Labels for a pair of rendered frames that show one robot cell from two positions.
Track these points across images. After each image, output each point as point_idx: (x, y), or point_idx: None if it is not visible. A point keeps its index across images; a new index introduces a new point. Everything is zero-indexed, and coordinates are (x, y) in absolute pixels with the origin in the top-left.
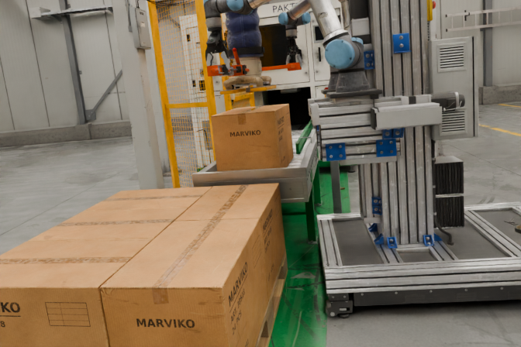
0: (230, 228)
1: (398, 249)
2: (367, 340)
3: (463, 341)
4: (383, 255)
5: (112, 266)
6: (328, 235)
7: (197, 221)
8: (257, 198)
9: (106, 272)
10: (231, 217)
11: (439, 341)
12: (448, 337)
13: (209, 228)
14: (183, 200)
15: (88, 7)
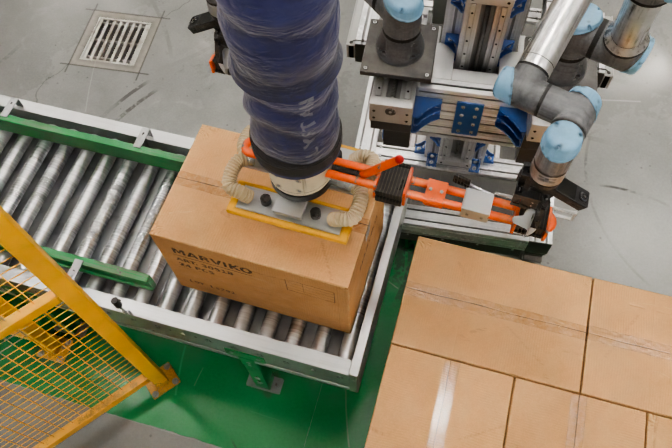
0: (626, 313)
1: (496, 155)
2: (575, 240)
3: (582, 167)
4: (510, 174)
5: None
6: (431, 215)
7: (592, 358)
8: (501, 274)
9: None
10: (582, 312)
11: (582, 184)
12: (575, 175)
13: (624, 340)
14: (470, 390)
15: None
